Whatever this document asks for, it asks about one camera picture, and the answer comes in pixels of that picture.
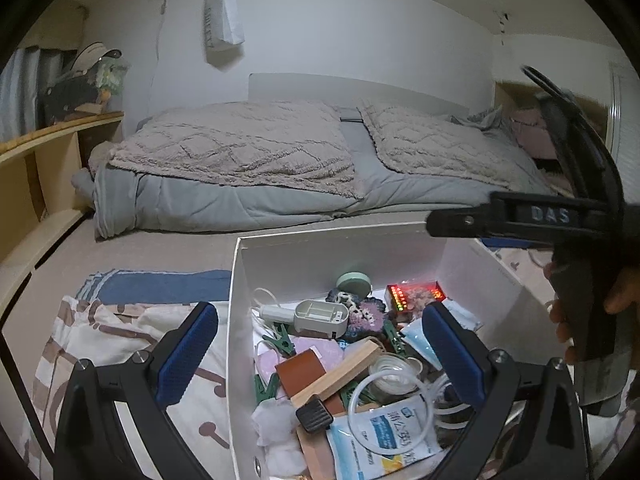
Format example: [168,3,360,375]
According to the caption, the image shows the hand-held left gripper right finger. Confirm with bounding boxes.
[422,304,591,480]

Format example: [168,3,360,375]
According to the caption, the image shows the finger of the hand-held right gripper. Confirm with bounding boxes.
[522,66,626,200]
[426,191,626,243]

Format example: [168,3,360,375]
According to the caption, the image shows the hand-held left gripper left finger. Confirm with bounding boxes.
[52,302,219,480]

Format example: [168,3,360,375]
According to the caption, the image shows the rectangular wooden block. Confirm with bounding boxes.
[290,338,383,409]

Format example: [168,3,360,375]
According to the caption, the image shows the white storage box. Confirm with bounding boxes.
[227,220,571,480]

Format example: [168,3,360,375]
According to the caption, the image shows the person's right hand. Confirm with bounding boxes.
[544,260,640,367]

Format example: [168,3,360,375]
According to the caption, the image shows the blue white sachet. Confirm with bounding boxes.
[400,300,485,361]
[327,394,447,480]

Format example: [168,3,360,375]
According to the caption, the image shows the pink clothes pile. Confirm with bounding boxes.
[510,105,561,161]

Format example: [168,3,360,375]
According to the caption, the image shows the green clothespin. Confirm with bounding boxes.
[259,324,296,357]
[382,322,410,356]
[254,374,282,408]

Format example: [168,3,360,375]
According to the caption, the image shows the red snack packet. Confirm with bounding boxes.
[386,282,447,314]

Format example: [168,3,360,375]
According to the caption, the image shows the purple crocheted piece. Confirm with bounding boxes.
[327,287,387,345]

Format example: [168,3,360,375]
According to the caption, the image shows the white tube loop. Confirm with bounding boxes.
[347,374,451,456]

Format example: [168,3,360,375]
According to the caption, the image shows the brown leather pouch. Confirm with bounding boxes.
[275,351,327,402]

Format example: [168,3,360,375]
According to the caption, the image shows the green round lid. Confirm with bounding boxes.
[336,271,372,301]

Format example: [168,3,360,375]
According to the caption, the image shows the pink fluffy pad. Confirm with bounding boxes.
[255,336,347,377]

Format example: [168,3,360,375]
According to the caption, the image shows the white charger device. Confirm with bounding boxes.
[294,299,349,339]

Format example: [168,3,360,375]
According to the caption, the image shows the grey duvet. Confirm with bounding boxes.
[70,105,561,241]

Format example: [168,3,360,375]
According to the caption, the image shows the small wooden slab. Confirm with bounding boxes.
[300,430,333,480]

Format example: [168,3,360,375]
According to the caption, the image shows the wooden shelf unit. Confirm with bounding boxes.
[0,110,126,311]

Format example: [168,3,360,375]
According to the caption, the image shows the dark bag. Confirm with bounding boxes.
[37,77,103,126]

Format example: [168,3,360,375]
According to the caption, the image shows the clear green bag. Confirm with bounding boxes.
[95,57,131,113]

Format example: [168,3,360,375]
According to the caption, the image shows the grey curtain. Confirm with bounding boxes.
[0,47,66,143]

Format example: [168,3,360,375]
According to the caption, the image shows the white sun hat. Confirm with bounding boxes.
[67,42,123,73]

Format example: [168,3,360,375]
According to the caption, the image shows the white hanging bag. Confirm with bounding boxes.
[202,0,246,54]

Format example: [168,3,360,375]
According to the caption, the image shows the wooden wall niche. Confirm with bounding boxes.
[495,80,616,196]

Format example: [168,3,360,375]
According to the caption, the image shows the white cord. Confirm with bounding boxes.
[251,287,301,323]

